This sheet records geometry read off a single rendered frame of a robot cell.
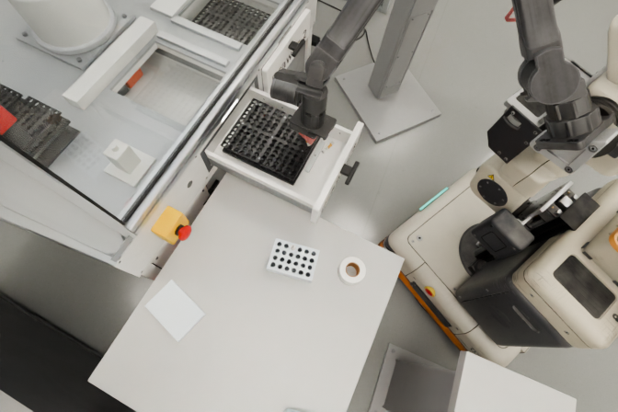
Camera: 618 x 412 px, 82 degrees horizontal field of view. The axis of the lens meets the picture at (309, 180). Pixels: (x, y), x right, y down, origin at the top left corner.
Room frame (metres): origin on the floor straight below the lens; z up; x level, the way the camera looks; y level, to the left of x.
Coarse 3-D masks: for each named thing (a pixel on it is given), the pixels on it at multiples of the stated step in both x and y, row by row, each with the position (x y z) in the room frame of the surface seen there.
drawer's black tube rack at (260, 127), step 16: (256, 112) 0.57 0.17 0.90; (272, 112) 0.58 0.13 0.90; (240, 128) 0.51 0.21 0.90; (256, 128) 0.52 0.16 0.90; (272, 128) 0.54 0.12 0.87; (288, 128) 0.53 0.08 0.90; (240, 144) 0.46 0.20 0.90; (256, 144) 0.48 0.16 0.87; (272, 144) 0.49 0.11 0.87; (288, 144) 0.48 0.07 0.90; (304, 144) 0.49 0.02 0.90; (240, 160) 0.43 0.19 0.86; (256, 160) 0.42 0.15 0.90; (272, 160) 0.43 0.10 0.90; (288, 160) 0.43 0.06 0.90
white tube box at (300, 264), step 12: (276, 240) 0.24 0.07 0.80; (276, 252) 0.21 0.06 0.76; (288, 252) 0.21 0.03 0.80; (300, 252) 0.21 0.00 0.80; (312, 252) 0.22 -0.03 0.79; (276, 264) 0.18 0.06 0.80; (288, 264) 0.18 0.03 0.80; (300, 264) 0.18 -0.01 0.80; (312, 264) 0.19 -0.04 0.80; (288, 276) 0.15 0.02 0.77; (300, 276) 0.15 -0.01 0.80; (312, 276) 0.16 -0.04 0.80
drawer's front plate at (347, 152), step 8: (360, 128) 0.54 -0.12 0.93; (352, 136) 0.51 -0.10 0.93; (352, 144) 0.49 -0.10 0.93; (344, 152) 0.46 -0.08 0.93; (344, 160) 0.44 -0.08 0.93; (336, 168) 0.41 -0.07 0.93; (336, 176) 0.39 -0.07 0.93; (328, 184) 0.36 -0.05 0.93; (336, 184) 0.41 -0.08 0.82; (328, 192) 0.35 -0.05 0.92; (320, 200) 0.32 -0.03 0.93; (320, 208) 0.30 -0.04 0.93; (312, 216) 0.29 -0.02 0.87
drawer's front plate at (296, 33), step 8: (304, 16) 0.93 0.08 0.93; (296, 24) 0.89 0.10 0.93; (304, 24) 0.93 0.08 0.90; (288, 32) 0.85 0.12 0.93; (296, 32) 0.87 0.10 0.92; (304, 32) 0.93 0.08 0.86; (288, 40) 0.82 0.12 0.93; (296, 40) 0.87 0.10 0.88; (280, 48) 0.79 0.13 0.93; (288, 48) 0.82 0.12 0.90; (272, 56) 0.75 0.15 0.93; (280, 56) 0.78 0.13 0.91; (288, 56) 0.82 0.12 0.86; (272, 64) 0.73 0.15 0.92; (280, 64) 0.77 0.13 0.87; (288, 64) 0.82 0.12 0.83; (264, 72) 0.70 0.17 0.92; (272, 72) 0.73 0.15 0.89; (264, 80) 0.70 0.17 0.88; (264, 88) 0.70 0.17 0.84
